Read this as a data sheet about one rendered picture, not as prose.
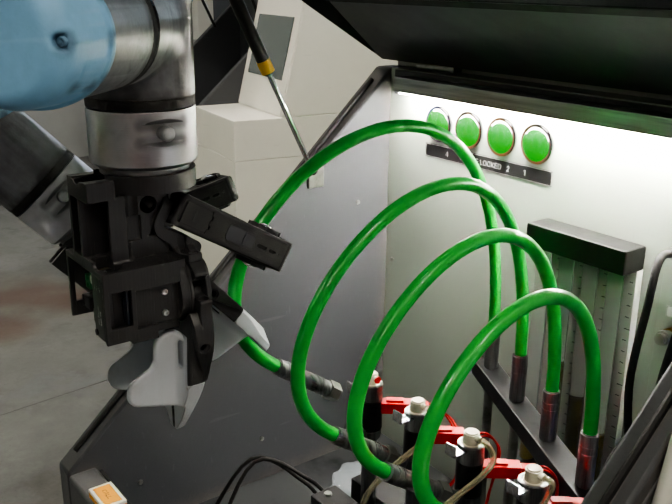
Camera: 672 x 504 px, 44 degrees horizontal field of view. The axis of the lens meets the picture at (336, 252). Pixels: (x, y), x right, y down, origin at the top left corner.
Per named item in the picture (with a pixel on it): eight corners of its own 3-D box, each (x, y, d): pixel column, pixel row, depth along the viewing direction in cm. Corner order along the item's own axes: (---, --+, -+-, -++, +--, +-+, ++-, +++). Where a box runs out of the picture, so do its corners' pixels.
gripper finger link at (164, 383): (121, 443, 64) (112, 332, 61) (191, 420, 68) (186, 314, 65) (138, 461, 62) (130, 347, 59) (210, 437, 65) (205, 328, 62)
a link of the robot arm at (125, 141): (166, 94, 63) (219, 108, 57) (169, 154, 65) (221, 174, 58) (68, 102, 59) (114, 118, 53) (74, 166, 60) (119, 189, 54)
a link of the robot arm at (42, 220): (70, 155, 79) (80, 152, 72) (108, 188, 81) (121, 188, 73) (15, 216, 78) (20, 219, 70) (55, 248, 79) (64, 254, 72)
